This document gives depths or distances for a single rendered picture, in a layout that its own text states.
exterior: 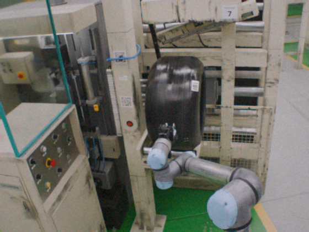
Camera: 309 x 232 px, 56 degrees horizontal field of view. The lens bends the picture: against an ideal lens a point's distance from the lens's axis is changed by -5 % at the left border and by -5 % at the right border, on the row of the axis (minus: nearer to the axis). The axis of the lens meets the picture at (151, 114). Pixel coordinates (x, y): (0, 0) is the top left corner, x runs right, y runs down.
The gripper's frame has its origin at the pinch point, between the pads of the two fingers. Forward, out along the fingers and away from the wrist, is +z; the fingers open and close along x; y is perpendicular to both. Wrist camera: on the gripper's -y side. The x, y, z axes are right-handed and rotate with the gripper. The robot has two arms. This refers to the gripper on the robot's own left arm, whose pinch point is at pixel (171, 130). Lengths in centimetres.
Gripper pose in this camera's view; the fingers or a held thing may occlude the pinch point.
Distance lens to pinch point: 156.2
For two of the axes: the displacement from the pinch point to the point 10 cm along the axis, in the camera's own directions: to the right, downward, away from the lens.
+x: -9.7, -0.4, 2.5
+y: -0.6, -9.2, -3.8
